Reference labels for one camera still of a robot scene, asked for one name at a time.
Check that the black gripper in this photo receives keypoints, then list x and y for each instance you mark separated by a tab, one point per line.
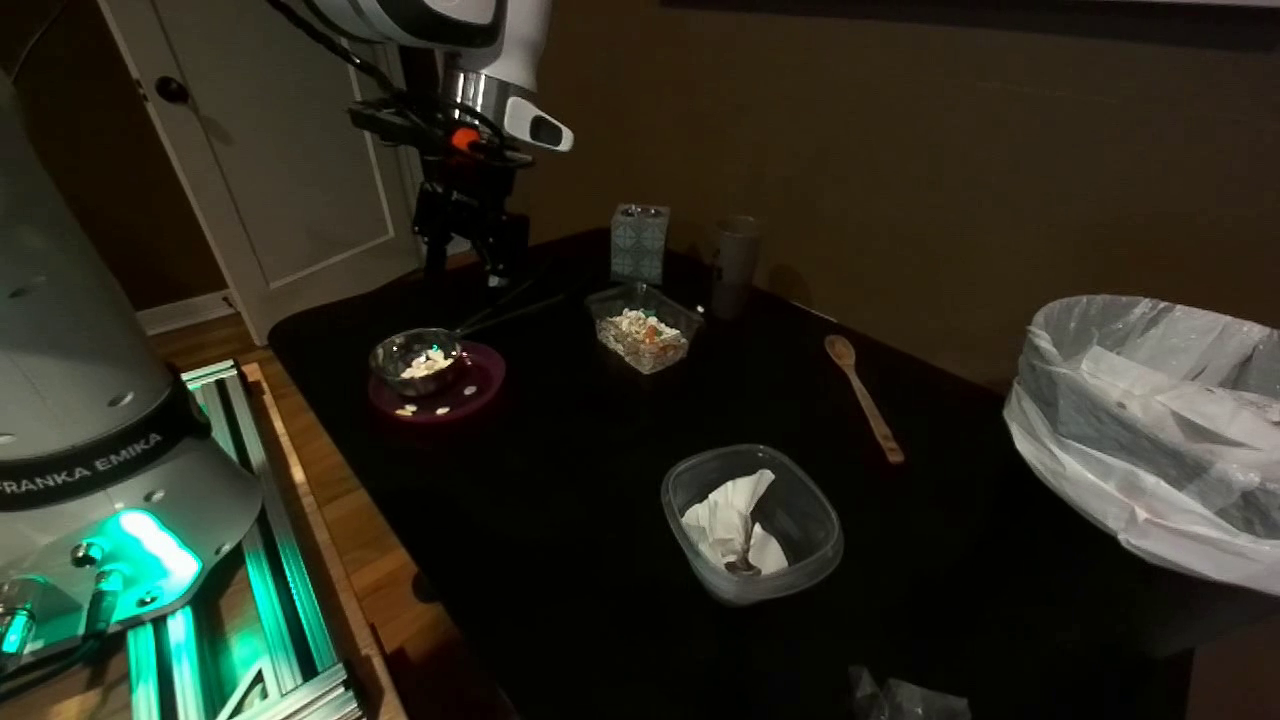
466	193

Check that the white beans batch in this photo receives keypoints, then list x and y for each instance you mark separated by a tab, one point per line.
425	363

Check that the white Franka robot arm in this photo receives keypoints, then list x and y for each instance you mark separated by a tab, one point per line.
83	334

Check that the purple plastic bowl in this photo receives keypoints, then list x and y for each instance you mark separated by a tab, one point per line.
473	394

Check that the metal tongs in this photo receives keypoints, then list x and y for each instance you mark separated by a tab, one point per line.
514	317

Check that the clear rectangular food container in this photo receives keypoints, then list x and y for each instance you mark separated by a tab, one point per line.
604	314

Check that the teal patterned tissue box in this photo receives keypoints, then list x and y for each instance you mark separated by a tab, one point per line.
636	243

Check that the white and orange snack mix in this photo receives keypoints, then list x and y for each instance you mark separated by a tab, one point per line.
640	339

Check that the white panel door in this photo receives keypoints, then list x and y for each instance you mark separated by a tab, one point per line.
265	160

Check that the black door knob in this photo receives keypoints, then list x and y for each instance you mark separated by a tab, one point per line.
168	88

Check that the crumpled white tissue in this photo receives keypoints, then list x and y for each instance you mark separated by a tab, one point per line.
724	522

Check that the wooden spoon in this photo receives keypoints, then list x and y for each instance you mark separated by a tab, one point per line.
865	403

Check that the clear rounded plastic container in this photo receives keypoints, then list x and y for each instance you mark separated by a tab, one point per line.
805	515

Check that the clear snack packet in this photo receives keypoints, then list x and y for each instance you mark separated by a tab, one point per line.
906	696

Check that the white trash bag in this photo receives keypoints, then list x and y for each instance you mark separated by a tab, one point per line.
1133	403

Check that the black trash can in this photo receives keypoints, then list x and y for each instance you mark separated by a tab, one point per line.
1067	627

